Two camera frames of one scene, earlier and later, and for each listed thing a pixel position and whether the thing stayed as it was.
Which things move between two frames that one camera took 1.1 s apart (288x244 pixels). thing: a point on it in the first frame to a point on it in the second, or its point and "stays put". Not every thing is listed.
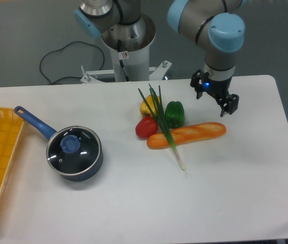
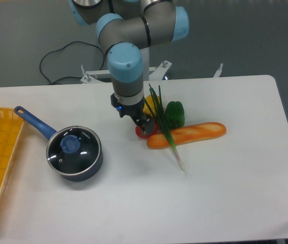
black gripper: [220, 89] to [135, 111]
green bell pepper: [174, 115] stays put
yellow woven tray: [0, 129] stays put
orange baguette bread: [187, 134] stays put
